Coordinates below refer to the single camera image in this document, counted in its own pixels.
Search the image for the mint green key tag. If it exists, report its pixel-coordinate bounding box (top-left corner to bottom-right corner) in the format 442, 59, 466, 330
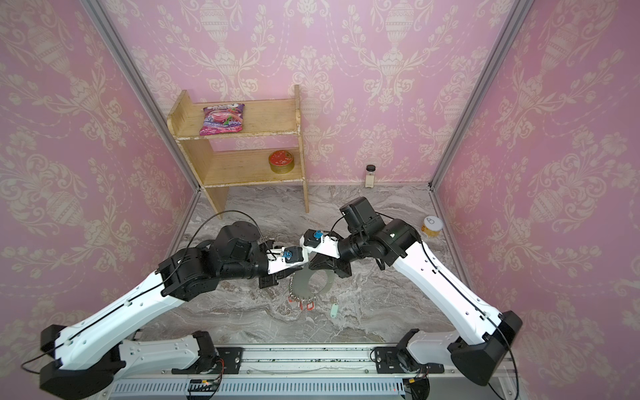
330, 303, 339, 318

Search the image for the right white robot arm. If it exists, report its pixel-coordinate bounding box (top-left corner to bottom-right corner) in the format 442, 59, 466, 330
300, 197, 523, 387

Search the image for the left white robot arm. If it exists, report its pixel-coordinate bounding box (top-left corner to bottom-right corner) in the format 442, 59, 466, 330
37, 218, 312, 399

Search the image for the spice jar black lid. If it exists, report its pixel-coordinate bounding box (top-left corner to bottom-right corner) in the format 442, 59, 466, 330
365, 164, 377, 188

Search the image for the red gold round tin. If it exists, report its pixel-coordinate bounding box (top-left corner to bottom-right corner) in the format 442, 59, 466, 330
268, 150, 295, 174

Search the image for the orange fruit can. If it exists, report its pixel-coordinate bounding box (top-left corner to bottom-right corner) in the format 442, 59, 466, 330
421, 215, 444, 238

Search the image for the pink snack bag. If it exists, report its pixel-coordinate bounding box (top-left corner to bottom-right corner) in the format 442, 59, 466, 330
199, 103, 245, 136

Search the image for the wooden two-tier shelf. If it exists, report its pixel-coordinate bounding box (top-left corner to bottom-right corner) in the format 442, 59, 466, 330
167, 84, 310, 213

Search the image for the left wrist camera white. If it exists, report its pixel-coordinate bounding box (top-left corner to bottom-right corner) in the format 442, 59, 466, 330
267, 246, 308, 274

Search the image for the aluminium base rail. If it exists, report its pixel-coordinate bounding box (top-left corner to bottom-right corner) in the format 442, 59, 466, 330
144, 342, 521, 376

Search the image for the white perforated cable tray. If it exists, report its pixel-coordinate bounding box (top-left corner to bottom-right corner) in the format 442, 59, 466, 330
105, 377, 406, 399

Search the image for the aluminium corner post left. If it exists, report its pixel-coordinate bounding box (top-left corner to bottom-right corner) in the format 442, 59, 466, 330
80, 0, 200, 192

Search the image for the aluminium corner post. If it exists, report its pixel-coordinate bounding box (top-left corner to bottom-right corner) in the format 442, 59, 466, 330
80, 0, 200, 192
429, 0, 534, 192

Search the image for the aluminium corner post right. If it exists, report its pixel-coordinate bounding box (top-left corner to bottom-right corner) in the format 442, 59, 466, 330
429, 0, 534, 192

